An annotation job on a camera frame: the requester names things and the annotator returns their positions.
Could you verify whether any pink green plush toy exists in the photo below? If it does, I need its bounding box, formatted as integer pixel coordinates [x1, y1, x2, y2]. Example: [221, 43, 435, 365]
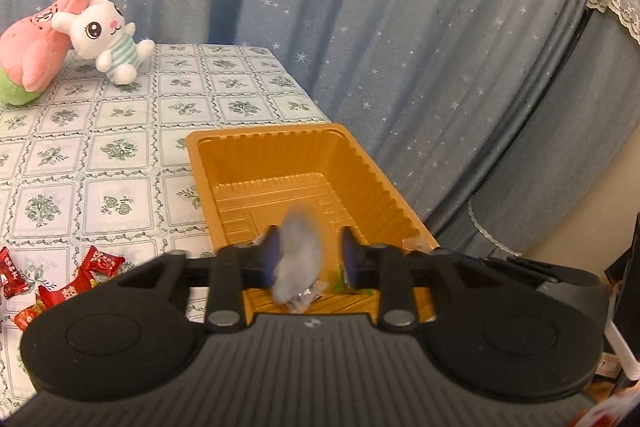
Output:
[0, 0, 89, 106]

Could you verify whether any silver green snack packet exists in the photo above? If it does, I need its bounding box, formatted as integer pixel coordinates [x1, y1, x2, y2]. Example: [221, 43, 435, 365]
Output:
[271, 207, 328, 314]

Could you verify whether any small red candy packet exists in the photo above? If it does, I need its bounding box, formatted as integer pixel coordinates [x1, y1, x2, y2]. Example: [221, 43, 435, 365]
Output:
[80, 246, 126, 279]

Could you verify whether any grey covered furniture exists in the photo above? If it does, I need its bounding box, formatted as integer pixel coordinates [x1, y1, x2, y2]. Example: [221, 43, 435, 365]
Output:
[438, 0, 639, 257]

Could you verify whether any red snack packet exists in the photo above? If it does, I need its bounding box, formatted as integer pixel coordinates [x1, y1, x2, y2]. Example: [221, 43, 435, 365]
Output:
[37, 271, 94, 309]

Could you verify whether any green candy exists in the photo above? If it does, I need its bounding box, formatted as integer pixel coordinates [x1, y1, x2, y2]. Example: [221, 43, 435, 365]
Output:
[331, 267, 374, 297]

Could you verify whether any orange plastic tray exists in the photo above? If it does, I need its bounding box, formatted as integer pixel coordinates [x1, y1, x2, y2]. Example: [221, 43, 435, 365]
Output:
[186, 124, 438, 315]

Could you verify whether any green patterned tablecloth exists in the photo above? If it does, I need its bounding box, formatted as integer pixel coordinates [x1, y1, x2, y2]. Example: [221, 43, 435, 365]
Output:
[1, 44, 324, 415]

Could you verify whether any white rabbit plush toy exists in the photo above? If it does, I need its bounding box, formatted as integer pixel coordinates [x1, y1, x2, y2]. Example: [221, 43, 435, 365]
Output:
[52, 0, 155, 86]

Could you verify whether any red orange candy packet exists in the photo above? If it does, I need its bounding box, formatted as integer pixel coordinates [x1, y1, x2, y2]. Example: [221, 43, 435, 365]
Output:
[12, 301, 46, 332]

